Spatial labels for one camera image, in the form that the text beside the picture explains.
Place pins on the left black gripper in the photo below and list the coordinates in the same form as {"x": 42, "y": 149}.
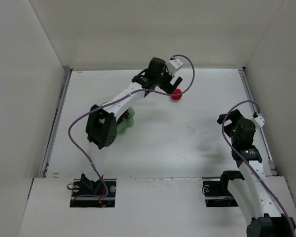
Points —
{"x": 167, "y": 80}

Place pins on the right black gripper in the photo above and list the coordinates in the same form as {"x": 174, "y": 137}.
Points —
{"x": 229, "y": 119}

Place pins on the red fake apple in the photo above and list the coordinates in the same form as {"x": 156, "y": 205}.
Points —
{"x": 176, "y": 95}

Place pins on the dark red grape bunch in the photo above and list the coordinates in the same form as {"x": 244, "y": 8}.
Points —
{"x": 123, "y": 117}

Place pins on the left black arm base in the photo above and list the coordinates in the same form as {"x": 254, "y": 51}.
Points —
{"x": 85, "y": 197}

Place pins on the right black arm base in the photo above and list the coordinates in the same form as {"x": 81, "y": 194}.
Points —
{"x": 216, "y": 196}

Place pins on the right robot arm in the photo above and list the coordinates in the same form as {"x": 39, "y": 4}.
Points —
{"x": 263, "y": 213}

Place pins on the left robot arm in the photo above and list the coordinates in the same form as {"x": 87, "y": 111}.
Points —
{"x": 94, "y": 127}

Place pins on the green wavy fruit bowl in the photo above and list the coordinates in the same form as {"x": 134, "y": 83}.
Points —
{"x": 127, "y": 122}

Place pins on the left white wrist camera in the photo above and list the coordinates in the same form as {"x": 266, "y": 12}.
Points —
{"x": 173, "y": 65}

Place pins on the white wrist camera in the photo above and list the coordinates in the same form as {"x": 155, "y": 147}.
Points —
{"x": 258, "y": 119}
{"x": 173, "y": 65}

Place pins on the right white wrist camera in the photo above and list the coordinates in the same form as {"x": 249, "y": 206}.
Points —
{"x": 258, "y": 119}

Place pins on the right aluminium table rail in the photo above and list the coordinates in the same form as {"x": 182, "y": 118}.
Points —
{"x": 260, "y": 139}

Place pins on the aluminium table rail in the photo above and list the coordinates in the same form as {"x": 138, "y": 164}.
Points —
{"x": 260, "y": 139}
{"x": 47, "y": 154}

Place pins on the left aluminium table rail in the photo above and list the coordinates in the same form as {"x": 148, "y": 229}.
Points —
{"x": 47, "y": 154}

